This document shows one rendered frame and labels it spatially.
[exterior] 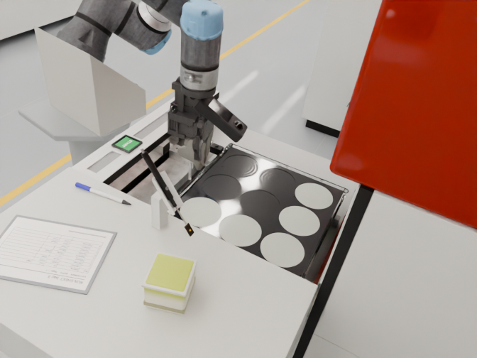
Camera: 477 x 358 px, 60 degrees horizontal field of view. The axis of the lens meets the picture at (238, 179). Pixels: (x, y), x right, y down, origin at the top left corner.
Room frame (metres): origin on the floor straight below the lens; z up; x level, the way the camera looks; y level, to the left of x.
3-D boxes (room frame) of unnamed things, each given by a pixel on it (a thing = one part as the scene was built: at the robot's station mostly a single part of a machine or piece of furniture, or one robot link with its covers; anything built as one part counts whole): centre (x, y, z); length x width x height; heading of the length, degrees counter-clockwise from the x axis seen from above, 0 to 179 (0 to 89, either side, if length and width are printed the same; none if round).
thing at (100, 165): (0.97, 0.25, 0.89); 0.55 x 0.09 x 0.14; 158
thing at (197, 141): (0.72, 0.09, 1.09); 0.05 x 0.02 x 0.09; 167
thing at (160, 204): (0.58, 0.13, 1.03); 0.06 x 0.04 x 0.13; 68
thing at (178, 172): (0.85, 0.19, 0.87); 0.36 x 0.08 x 0.03; 158
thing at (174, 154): (0.92, 0.16, 0.89); 0.08 x 0.03 x 0.03; 68
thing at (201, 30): (0.76, 0.11, 1.31); 0.09 x 0.08 x 0.11; 13
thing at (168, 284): (0.42, 0.09, 1.00); 0.07 x 0.07 x 0.07; 84
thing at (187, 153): (0.73, 0.11, 1.05); 0.06 x 0.03 x 0.09; 77
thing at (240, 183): (0.77, -0.06, 0.90); 0.34 x 0.34 x 0.01; 68
